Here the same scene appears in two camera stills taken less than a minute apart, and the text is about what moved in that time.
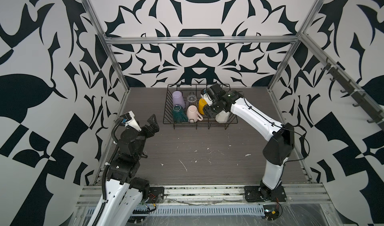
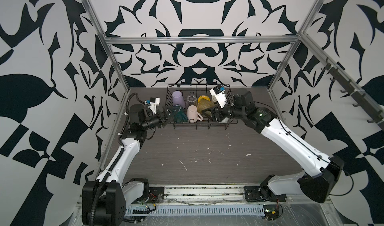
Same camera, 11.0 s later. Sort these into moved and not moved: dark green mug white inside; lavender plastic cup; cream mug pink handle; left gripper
Moved: left gripper
Not moved: dark green mug white inside; lavender plastic cup; cream mug pink handle
